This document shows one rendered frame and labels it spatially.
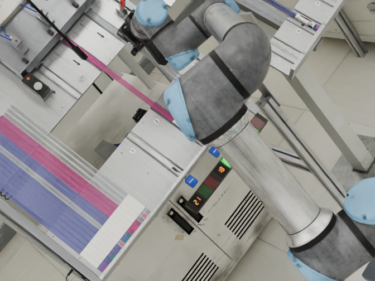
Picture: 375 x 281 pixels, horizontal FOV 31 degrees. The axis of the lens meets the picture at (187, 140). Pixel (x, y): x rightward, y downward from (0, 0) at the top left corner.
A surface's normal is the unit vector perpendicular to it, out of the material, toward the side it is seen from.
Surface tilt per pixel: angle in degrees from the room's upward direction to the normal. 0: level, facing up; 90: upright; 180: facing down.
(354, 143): 90
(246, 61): 67
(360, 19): 90
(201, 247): 90
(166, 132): 48
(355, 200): 8
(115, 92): 0
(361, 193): 7
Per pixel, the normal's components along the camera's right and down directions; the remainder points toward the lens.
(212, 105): 0.17, 0.17
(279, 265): -0.58, -0.61
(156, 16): 0.20, -0.11
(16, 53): 0.01, -0.25
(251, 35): 0.27, -0.70
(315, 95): 0.59, 0.14
